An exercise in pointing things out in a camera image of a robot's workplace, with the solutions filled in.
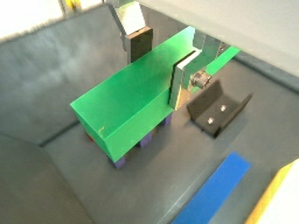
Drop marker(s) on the green rectangular block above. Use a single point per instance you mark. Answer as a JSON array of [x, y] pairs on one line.
[[123, 108]]

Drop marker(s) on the purple frame block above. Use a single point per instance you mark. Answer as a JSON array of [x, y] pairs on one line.
[[144, 140]]

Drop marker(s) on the yellow slotted board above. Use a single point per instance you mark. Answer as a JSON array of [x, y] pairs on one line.
[[278, 205]]

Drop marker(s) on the blue flat block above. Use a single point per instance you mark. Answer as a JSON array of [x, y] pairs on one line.
[[208, 199]]

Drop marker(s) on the black U-shaped bracket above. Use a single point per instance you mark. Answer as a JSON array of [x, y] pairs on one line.
[[212, 109]]

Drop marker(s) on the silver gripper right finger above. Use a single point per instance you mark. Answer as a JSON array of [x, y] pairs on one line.
[[188, 73]]

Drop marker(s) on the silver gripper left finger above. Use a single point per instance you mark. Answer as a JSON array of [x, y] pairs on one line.
[[135, 33]]

